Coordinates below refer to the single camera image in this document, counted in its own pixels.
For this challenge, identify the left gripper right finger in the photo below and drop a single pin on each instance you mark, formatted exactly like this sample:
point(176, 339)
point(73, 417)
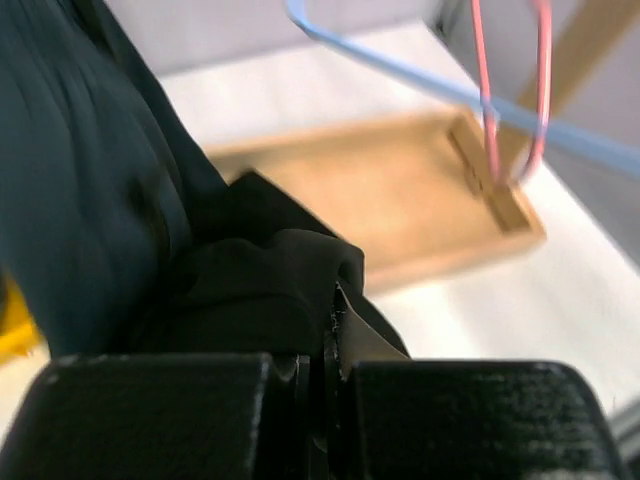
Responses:
point(392, 417)

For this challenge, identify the wooden clothes rack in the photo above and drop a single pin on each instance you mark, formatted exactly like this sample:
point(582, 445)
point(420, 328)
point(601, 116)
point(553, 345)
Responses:
point(412, 188)

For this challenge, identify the black shorts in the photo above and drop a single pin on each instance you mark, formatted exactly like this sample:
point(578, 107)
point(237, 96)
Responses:
point(261, 276)

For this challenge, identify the dark teal shorts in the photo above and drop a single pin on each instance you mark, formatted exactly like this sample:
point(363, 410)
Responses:
point(99, 178)

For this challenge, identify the yellow plastic bin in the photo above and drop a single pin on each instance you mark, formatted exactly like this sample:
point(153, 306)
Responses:
point(19, 335)

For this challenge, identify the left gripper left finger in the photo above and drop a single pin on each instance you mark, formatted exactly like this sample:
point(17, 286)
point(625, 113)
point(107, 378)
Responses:
point(222, 416)

